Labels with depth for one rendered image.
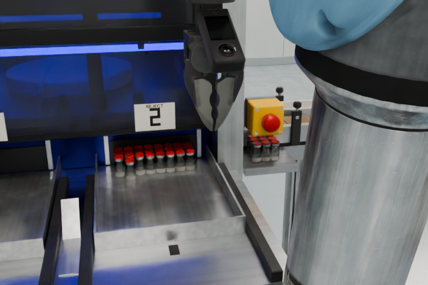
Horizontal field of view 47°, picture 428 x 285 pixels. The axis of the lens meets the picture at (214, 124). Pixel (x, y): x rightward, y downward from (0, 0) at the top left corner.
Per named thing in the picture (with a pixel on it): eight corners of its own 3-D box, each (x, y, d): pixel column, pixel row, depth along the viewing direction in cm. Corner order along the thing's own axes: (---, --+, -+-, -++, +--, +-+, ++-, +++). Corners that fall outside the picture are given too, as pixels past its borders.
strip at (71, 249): (64, 228, 89) (60, 199, 87) (81, 226, 89) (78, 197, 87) (58, 276, 76) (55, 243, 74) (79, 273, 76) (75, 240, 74)
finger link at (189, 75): (213, 100, 77) (213, 45, 74) (215, 104, 75) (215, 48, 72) (183, 102, 76) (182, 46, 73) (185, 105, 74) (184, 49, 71)
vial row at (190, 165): (114, 173, 109) (113, 154, 108) (194, 166, 113) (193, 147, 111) (115, 177, 107) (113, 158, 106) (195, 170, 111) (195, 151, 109)
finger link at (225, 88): (225, 119, 83) (225, 66, 80) (234, 132, 78) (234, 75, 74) (207, 121, 82) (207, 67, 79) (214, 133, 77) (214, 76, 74)
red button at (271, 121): (258, 128, 110) (259, 111, 108) (276, 127, 110) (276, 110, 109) (263, 134, 106) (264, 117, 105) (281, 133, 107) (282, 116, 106)
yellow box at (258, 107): (244, 126, 116) (244, 97, 113) (273, 124, 117) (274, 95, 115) (253, 137, 109) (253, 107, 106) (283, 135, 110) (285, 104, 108)
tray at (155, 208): (96, 166, 113) (95, 152, 112) (207, 157, 118) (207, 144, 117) (95, 251, 82) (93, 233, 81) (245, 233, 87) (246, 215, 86)
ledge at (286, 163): (230, 152, 126) (230, 145, 125) (279, 149, 128) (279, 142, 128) (244, 176, 113) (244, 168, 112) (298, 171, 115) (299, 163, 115)
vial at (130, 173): (125, 177, 108) (124, 158, 106) (135, 176, 108) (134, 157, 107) (126, 181, 106) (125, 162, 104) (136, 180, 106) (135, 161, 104)
